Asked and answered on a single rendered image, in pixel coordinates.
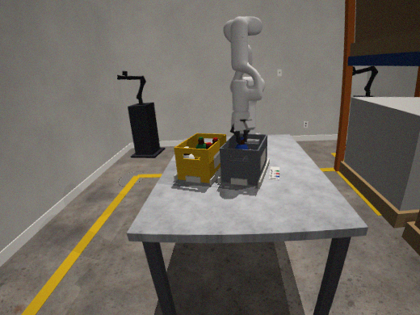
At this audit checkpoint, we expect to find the white paper pick list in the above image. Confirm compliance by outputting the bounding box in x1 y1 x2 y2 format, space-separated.
269 166 279 180

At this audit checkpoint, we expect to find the white bottle with dark brown cap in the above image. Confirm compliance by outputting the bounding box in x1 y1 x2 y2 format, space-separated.
183 153 195 159

